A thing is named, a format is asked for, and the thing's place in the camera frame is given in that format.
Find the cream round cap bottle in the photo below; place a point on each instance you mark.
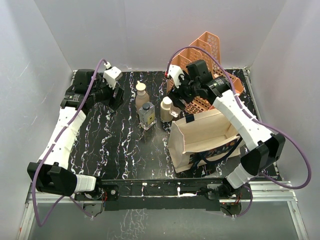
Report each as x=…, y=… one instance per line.
x=165, y=108

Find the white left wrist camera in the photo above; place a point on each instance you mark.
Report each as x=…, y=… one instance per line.
x=112, y=76

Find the large clear square bottle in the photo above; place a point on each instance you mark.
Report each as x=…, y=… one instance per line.
x=147, y=116

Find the small clear square bottle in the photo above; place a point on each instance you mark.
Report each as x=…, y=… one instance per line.
x=174, y=111

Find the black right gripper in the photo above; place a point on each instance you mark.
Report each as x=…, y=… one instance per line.
x=177, y=92

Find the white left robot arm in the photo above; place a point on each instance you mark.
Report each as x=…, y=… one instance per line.
x=50, y=174

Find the peach plastic file organizer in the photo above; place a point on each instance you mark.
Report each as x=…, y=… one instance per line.
x=210, y=43

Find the beige pump bottle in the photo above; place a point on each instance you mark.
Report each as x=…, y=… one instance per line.
x=142, y=96

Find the aluminium table frame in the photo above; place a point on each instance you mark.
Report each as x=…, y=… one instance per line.
x=115, y=148

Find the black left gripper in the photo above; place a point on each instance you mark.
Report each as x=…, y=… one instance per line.
x=114, y=102

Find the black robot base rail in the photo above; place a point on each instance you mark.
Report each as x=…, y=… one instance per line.
x=168, y=194

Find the cream canvas tote bag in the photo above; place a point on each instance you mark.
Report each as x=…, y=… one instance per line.
x=208, y=132

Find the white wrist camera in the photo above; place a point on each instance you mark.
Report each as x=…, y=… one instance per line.
x=112, y=76
x=174, y=72

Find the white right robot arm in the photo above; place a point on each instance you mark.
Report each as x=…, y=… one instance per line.
x=264, y=147

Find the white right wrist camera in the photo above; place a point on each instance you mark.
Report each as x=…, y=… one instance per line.
x=174, y=72

